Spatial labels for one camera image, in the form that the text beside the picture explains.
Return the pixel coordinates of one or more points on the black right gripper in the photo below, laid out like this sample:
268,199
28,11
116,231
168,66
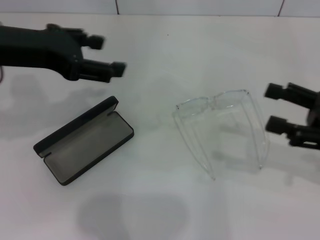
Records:
315,112

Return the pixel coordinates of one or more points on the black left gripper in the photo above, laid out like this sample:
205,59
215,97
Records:
37,47

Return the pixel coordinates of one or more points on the clear white glasses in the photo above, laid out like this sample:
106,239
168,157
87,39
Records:
215,100

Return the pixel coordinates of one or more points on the black glasses case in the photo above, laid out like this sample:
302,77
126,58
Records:
87,140

